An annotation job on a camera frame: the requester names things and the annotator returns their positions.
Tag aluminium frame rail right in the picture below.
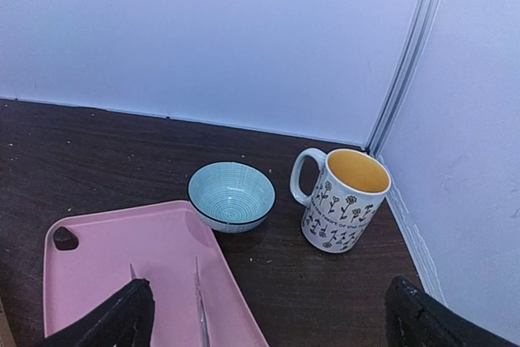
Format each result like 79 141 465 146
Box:
364 0 440 158

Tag dark chocolate on tray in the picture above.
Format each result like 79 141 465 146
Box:
52 227 79 251

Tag pink plastic tray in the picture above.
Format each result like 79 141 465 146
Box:
43 201 267 346

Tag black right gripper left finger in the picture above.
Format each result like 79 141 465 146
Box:
39 279 155 347

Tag floral white mug yellow inside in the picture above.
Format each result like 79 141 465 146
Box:
289 148 392 254

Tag light blue striped bowl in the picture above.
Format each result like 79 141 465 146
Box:
187 162 276 234

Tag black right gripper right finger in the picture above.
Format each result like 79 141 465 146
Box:
385 276 515 347

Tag clear plastic tongs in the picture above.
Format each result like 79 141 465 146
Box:
129 256 210 347

